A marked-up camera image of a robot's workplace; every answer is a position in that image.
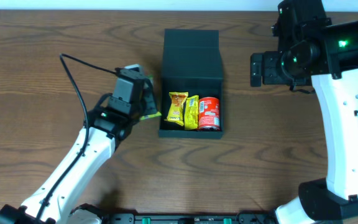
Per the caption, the green yellow snack bar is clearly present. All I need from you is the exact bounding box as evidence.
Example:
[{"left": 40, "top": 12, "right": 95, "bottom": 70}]
[{"left": 140, "top": 75, "right": 162, "bottom": 120}]

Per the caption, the orange yellow snack packet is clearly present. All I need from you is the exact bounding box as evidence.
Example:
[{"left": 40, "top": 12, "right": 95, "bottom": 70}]
[{"left": 165, "top": 91, "right": 188, "bottom": 126}]

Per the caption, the yellow snack bar wrapper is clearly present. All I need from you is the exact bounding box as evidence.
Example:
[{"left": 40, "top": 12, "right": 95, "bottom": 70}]
[{"left": 184, "top": 95, "right": 199, "bottom": 131}]

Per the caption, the black gift box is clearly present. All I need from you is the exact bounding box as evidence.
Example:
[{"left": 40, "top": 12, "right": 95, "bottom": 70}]
[{"left": 158, "top": 29, "right": 224, "bottom": 139}]

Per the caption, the red soda can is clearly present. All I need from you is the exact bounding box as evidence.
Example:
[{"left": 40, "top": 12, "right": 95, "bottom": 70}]
[{"left": 198, "top": 97, "right": 221, "bottom": 131}]

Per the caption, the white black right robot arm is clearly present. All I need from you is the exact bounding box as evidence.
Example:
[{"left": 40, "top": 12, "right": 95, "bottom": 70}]
[{"left": 250, "top": 17, "right": 358, "bottom": 223}]

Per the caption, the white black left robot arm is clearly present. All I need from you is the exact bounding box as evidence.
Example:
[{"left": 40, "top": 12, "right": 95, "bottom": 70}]
[{"left": 0, "top": 80, "right": 157, "bottom": 224}]

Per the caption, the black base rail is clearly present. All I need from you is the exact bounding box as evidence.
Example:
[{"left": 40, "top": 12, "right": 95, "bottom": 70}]
[{"left": 98, "top": 213, "right": 276, "bottom": 224}]

